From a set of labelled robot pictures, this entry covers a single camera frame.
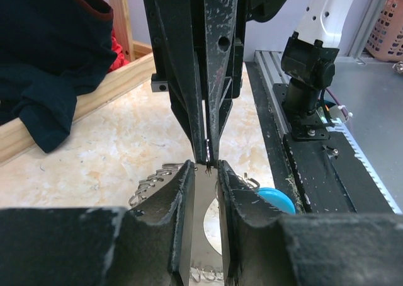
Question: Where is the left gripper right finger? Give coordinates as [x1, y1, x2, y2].
[217, 161, 402, 285]

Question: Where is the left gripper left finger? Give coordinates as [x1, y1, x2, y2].
[1, 161, 195, 285]

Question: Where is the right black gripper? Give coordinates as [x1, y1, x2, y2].
[144, 0, 286, 163]

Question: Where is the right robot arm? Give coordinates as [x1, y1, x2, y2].
[143, 0, 353, 166]

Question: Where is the red cloth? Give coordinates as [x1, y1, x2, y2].
[108, 29, 129, 72]

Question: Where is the dark navy garment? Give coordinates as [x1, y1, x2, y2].
[0, 0, 118, 154]

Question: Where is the wooden clothes rack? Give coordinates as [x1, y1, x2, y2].
[0, 0, 157, 167]

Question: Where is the pink laundry basket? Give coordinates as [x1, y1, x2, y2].
[365, 0, 403, 62]

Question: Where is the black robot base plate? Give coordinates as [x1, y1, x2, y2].
[246, 62, 402, 214]

